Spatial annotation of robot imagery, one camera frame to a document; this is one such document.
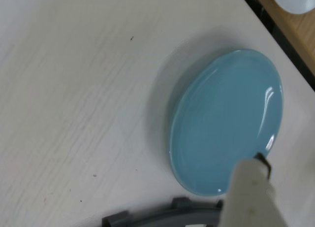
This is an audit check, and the white round dish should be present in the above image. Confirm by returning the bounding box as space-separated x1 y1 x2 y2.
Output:
269 0 315 15

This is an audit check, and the blue oval dish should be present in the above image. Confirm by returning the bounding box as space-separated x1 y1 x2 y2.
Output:
168 48 284 197

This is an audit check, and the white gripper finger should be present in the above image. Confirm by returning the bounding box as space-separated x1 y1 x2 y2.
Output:
218 152 292 227

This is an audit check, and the light wooden board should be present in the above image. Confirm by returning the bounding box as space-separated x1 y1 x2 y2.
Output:
253 0 315 76

